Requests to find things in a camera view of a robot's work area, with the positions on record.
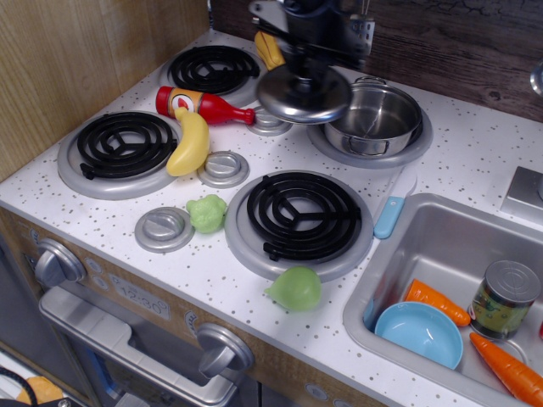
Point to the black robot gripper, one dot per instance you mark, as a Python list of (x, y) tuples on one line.
[(314, 30)]

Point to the steel pot lid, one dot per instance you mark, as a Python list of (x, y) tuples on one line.
[(303, 100)]

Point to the stainless steel pot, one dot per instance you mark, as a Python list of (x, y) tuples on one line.
[(380, 121)]

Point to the hanging metal spatula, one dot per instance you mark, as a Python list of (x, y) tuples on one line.
[(362, 27)]

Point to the back left black burner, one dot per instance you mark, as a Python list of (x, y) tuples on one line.
[(212, 69)]

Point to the black burner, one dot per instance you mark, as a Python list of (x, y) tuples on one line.
[(126, 144), (302, 216), (212, 69)]

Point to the grey stove top knob middle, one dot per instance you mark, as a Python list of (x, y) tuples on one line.
[(224, 169)]

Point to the yellow toy banana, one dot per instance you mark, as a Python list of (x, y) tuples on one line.
[(193, 149)]

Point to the red toy ketchup bottle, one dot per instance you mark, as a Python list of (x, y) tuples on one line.
[(213, 109)]

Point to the front right black burner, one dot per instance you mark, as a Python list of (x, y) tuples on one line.
[(302, 216)]

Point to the green toy lettuce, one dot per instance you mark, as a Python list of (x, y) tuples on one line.
[(207, 214)]

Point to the front left black burner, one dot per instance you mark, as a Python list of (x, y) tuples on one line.
[(126, 144)]

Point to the silver toy sink basin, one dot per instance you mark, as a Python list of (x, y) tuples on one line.
[(448, 246)]

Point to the grey stove top knob front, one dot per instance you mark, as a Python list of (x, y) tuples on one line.
[(164, 230)]

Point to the green toy pear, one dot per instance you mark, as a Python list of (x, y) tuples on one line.
[(298, 288)]

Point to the orange toy carrot upper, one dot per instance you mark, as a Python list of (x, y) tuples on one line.
[(422, 293)]

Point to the orange toy carrot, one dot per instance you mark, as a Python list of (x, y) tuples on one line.
[(422, 293), (520, 380)]

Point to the silver faucet base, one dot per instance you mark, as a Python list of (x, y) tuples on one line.
[(524, 195)]

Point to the light blue bowl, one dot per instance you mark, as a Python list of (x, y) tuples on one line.
[(424, 330)]

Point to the right oven dial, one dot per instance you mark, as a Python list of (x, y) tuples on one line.
[(222, 349)]

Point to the oven dial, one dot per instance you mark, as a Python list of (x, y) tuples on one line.
[(222, 349), (57, 264)]

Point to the toy tin can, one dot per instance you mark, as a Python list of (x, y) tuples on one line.
[(503, 299)]

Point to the left oven dial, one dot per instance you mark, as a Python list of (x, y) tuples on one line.
[(57, 264)]

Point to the orange toy carrot lower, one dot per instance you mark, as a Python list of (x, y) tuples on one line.
[(520, 380)]

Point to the orange object bottom left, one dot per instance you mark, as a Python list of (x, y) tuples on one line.
[(44, 390)]

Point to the white cutting board blue handle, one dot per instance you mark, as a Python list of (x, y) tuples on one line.
[(403, 185)]

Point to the silver oven door handle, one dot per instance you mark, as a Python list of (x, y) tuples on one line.
[(110, 337)]

